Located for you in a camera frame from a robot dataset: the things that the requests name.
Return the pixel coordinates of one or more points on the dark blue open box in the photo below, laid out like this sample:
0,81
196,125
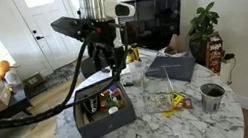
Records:
106,126

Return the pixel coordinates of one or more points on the white round cap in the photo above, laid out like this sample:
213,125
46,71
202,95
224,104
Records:
113,110

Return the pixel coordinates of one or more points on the yellow sachet packet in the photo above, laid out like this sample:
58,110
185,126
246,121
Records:
178,98

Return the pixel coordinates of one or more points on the yellow mustard bottle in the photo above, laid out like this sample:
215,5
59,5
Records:
130,55

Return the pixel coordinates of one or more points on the Jenga game box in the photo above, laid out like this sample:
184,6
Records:
214,54

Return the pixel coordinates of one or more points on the black spectacle case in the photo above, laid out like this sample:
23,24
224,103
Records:
92,104

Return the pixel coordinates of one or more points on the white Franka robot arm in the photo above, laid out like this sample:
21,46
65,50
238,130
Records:
96,6

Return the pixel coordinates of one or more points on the clear plastic container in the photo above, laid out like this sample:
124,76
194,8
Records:
160,101

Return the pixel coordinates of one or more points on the red sachet packet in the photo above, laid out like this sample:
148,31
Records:
187,103

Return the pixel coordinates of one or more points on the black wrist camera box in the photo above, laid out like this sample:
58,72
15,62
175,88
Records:
69,26

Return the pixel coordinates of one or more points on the white panel door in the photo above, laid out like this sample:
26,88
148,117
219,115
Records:
49,47

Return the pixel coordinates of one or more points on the black remote control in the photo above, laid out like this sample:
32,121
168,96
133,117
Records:
128,84

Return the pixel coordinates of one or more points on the black chair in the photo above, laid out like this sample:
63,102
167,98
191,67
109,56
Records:
88,66

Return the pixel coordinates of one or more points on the black coffee table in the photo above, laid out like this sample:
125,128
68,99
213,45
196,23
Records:
14,102

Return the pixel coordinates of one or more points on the grey paper cup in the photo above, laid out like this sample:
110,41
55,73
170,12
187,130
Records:
213,99

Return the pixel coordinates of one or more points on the grey patterned rug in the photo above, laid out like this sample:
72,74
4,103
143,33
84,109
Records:
61,75

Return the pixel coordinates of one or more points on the black flat screen television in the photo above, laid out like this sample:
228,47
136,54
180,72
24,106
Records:
159,19

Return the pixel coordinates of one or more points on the green glass bottle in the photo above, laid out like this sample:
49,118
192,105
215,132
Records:
112,102

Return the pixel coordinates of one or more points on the dark blue box lid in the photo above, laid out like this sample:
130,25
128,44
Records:
172,67

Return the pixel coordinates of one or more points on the small red capped jar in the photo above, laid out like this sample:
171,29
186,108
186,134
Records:
103,106

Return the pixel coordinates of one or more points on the blue capped item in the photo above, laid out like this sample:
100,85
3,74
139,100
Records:
113,87

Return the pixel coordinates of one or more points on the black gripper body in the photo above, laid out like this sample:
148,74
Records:
106,34

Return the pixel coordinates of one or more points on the brown paper bag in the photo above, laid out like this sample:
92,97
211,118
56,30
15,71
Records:
177,45

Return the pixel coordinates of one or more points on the clear drinking glass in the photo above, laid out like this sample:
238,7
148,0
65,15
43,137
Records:
138,75

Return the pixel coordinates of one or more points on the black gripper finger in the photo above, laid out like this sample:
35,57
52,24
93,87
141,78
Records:
118,59
101,59

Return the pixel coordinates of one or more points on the red capped sauce bottle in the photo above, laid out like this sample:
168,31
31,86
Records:
105,94

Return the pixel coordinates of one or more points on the small closed cardboard box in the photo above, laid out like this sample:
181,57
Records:
33,80

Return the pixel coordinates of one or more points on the dark bottle with yellow label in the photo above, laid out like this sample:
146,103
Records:
136,51

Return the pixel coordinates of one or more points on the green potted plant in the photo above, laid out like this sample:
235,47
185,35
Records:
202,23

